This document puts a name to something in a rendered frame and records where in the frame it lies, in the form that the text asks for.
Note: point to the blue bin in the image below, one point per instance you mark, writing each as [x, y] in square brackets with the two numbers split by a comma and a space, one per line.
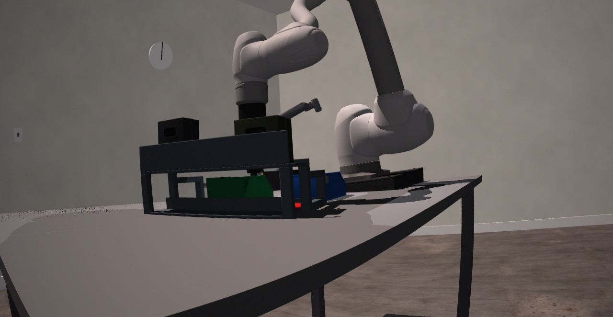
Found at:
[334, 189]

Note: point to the green bin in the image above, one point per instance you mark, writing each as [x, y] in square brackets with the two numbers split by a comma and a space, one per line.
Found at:
[241, 187]

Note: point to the olive green tool case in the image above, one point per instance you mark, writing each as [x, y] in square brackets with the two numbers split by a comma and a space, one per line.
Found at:
[266, 124]

